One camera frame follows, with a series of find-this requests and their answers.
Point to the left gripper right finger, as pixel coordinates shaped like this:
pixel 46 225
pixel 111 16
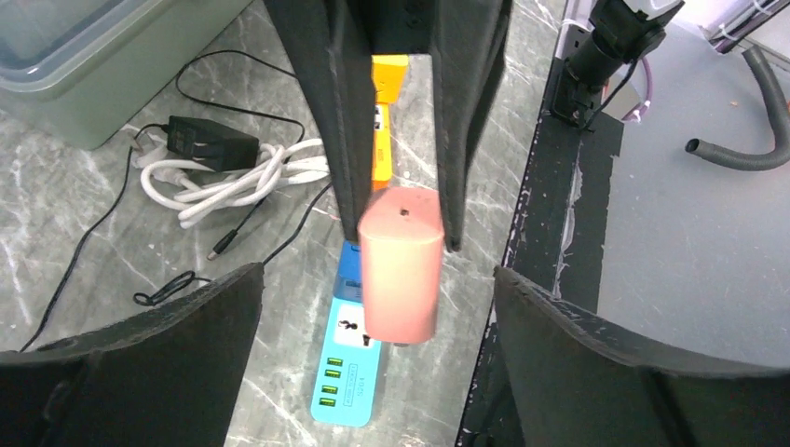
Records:
pixel 581 380

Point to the blue cube socket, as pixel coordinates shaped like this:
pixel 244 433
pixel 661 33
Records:
pixel 347 285

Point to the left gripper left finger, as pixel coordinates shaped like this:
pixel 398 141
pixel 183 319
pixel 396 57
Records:
pixel 169 376

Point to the teal power strip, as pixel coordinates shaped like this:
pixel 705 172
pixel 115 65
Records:
pixel 344 390

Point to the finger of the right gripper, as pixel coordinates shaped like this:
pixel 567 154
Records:
pixel 467 47
pixel 330 55

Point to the black power adapter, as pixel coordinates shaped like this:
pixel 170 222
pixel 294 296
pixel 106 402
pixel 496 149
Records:
pixel 211 144

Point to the pink small block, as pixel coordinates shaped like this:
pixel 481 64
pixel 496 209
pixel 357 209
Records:
pixel 401 239

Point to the yellow cube socket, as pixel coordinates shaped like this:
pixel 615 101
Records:
pixel 388 73

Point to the orange power strip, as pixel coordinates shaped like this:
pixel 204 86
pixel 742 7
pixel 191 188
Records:
pixel 382 158

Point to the translucent green storage box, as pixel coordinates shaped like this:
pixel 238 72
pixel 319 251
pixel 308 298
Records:
pixel 80 70

